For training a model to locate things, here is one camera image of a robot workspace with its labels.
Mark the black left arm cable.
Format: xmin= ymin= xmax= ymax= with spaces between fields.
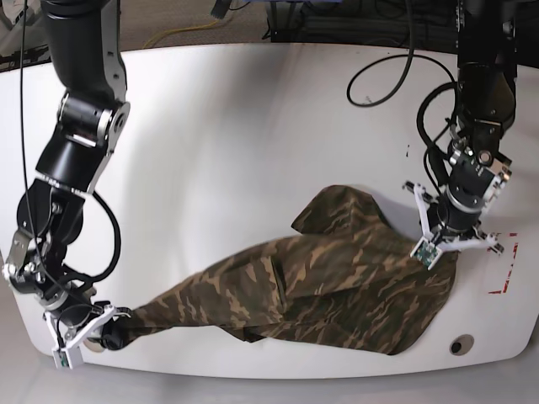
xmin=345 ymin=0 xmax=460 ymax=186

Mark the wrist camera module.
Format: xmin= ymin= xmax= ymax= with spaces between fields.
xmin=410 ymin=237 xmax=443 ymax=270
xmin=52 ymin=347 xmax=84 ymax=369

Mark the red tape rectangle marking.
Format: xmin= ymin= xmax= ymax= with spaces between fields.
xmin=483 ymin=232 xmax=519 ymax=295

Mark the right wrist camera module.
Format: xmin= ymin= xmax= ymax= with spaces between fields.
xmin=52 ymin=347 xmax=84 ymax=369

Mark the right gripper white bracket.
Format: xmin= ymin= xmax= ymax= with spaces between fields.
xmin=41 ymin=300 xmax=133 ymax=351

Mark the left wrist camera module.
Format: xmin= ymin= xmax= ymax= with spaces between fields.
xmin=410 ymin=237 xmax=443 ymax=270

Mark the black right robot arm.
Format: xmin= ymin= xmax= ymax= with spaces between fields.
xmin=1 ymin=1 xmax=130 ymax=351

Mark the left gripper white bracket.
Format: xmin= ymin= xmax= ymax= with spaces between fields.
xmin=403 ymin=181 xmax=504 ymax=254

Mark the yellow cable on floor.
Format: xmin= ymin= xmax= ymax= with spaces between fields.
xmin=144 ymin=12 xmax=220 ymax=49

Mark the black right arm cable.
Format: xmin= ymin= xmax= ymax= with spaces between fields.
xmin=16 ymin=0 xmax=123 ymax=304

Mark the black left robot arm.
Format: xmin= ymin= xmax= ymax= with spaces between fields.
xmin=404 ymin=1 xmax=517 ymax=268

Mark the right table cable grommet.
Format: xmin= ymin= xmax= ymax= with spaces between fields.
xmin=449 ymin=334 xmax=475 ymax=356

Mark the camouflage T-shirt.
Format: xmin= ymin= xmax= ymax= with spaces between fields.
xmin=117 ymin=185 xmax=458 ymax=355

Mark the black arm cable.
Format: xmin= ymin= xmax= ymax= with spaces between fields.
xmin=345 ymin=0 xmax=460 ymax=186
xmin=16 ymin=0 xmax=123 ymax=304

